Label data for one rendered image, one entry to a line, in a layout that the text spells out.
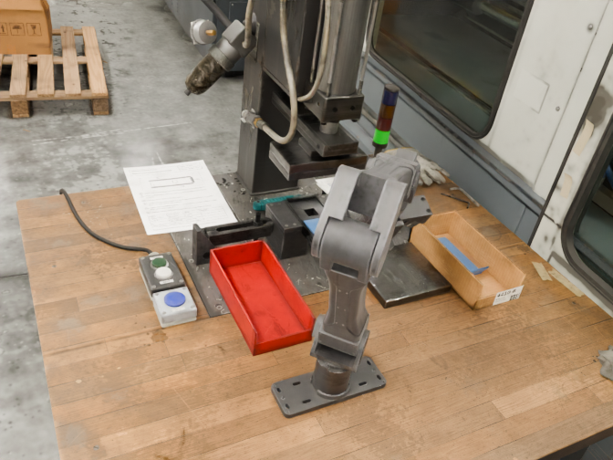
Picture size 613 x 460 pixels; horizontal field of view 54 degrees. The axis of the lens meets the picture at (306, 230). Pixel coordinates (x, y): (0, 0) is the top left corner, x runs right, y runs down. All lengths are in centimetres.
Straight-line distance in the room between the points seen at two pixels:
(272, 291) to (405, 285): 28
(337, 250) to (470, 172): 112
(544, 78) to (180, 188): 95
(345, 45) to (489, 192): 79
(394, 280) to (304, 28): 55
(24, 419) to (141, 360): 115
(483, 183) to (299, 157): 73
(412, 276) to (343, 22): 55
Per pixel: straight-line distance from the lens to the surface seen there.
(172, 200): 150
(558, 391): 125
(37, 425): 220
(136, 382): 108
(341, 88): 118
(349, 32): 114
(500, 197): 175
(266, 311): 119
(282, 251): 131
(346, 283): 82
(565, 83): 161
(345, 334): 96
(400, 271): 133
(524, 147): 171
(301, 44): 120
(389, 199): 77
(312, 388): 107
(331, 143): 120
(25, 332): 249
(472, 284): 131
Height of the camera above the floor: 173
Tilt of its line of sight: 35 degrees down
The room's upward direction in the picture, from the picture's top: 9 degrees clockwise
